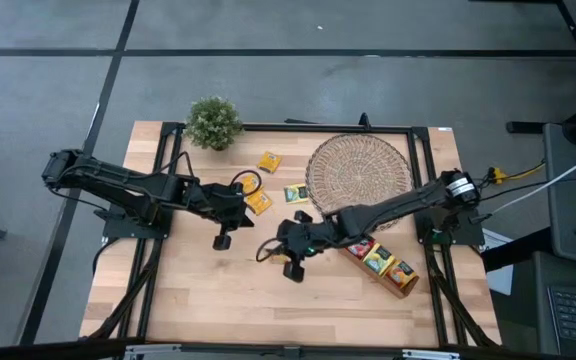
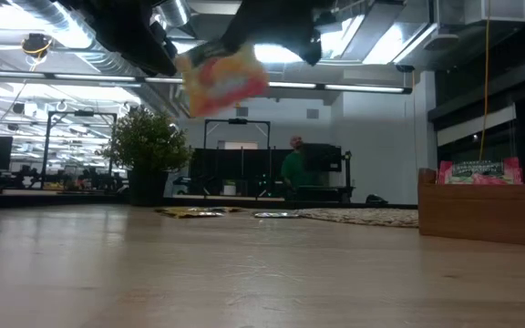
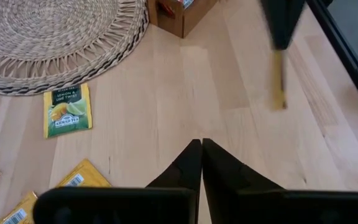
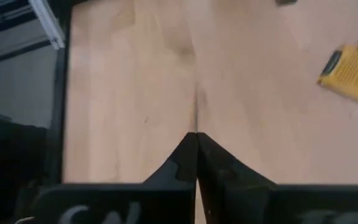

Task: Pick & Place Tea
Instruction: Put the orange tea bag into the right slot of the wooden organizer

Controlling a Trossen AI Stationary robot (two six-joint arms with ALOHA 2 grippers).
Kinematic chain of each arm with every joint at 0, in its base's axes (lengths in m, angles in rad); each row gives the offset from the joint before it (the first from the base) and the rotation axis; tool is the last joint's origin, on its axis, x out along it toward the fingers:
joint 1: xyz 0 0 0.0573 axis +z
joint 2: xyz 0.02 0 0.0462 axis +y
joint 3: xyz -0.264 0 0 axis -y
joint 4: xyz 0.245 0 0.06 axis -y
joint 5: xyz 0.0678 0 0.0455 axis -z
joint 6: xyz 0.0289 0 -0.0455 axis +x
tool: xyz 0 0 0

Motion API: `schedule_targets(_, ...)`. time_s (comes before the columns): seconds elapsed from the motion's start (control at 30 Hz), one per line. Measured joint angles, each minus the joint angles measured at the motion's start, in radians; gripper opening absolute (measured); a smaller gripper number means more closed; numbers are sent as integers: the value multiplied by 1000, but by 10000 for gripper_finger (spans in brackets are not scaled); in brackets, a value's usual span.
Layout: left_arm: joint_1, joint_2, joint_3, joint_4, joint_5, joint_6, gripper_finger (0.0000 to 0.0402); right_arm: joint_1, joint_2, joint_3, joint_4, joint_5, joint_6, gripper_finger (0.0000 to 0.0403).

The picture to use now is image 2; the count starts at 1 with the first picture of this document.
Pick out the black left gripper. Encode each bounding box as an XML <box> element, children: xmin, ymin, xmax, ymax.
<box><xmin>57</xmin><ymin>0</ymin><xmax>180</xmax><ymax>77</ymax></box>

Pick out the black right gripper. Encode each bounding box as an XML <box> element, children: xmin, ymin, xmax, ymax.
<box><xmin>219</xmin><ymin>0</ymin><xmax>336</xmax><ymax>67</ymax></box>

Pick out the green tea bag sachet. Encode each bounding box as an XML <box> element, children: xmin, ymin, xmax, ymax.
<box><xmin>252</xmin><ymin>210</ymin><xmax>301</xmax><ymax>220</ymax></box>

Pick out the red tea bag sachet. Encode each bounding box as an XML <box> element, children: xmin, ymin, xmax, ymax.
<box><xmin>437</xmin><ymin>157</ymin><xmax>523</xmax><ymax>186</ymax></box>
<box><xmin>447</xmin><ymin>175</ymin><xmax>506</xmax><ymax>186</ymax></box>

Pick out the wooden compartment tray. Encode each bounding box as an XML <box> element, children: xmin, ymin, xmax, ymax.
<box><xmin>417</xmin><ymin>167</ymin><xmax>525</xmax><ymax>250</ymax></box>

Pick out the small green potted plant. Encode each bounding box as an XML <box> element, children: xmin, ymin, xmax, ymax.
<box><xmin>96</xmin><ymin>105</ymin><xmax>195</xmax><ymax>207</ymax></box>

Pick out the person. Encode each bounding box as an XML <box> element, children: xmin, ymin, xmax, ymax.
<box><xmin>280</xmin><ymin>134</ymin><xmax>313</xmax><ymax>201</ymax></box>

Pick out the black partition screen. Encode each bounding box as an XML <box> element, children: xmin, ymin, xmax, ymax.
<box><xmin>188</xmin><ymin>148</ymin><xmax>298</xmax><ymax>198</ymax></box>

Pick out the round woven placemat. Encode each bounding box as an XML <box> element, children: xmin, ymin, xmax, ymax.
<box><xmin>294</xmin><ymin>207</ymin><xmax>421</xmax><ymax>229</ymax></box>

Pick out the black frame rig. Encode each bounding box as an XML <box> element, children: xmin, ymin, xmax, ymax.
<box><xmin>202</xmin><ymin>118</ymin><xmax>273</xmax><ymax>201</ymax></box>
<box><xmin>41</xmin><ymin>110</ymin><xmax>118</xmax><ymax>190</ymax></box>

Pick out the black ceiling cable reel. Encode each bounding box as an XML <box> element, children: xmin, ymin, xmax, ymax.
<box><xmin>20</xmin><ymin>32</ymin><xmax>54</xmax><ymax>58</ymax></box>

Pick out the yellow hanging cord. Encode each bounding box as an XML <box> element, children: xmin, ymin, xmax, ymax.
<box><xmin>475</xmin><ymin>0</ymin><xmax>492</xmax><ymax>181</ymax></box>

